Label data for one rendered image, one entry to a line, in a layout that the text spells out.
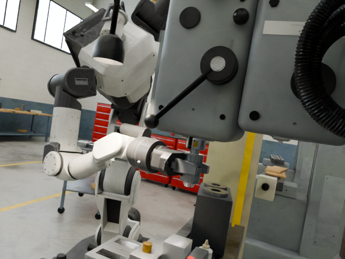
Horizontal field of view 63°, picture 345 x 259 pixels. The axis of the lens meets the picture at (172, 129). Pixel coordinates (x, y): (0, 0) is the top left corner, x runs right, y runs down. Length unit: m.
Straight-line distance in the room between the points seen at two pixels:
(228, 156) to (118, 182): 1.26
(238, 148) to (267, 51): 1.87
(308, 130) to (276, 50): 0.15
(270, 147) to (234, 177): 7.27
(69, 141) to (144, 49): 0.42
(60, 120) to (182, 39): 0.54
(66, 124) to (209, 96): 0.56
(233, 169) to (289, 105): 1.90
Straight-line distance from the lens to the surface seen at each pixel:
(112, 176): 1.36
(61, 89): 1.02
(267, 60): 0.55
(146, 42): 1.09
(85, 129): 12.01
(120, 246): 0.82
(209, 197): 0.98
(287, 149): 9.66
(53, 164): 0.95
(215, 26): 0.60
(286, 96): 0.54
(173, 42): 0.62
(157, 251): 0.73
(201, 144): 0.65
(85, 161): 0.89
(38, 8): 10.68
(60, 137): 0.99
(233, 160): 2.40
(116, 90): 1.07
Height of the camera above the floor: 1.34
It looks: 2 degrees down
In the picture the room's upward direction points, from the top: 9 degrees clockwise
